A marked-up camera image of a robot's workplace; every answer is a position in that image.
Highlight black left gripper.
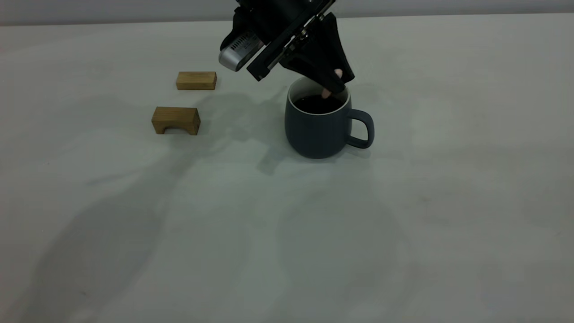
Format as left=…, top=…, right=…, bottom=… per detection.
left=233, top=0, right=356, bottom=95

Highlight pink handled metal spoon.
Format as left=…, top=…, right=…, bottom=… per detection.
left=322, top=69, right=344, bottom=99

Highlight dark grey ceramic cup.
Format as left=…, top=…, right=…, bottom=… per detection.
left=284, top=76, right=375, bottom=159

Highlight flat wooden block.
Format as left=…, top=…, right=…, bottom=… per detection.
left=176, top=71, right=217, bottom=91

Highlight arched wooden block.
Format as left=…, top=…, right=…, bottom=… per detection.
left=152, top=106, right=201, bottom=135

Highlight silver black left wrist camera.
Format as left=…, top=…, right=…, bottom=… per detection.
left=218, top=8, right=266, bottom=72

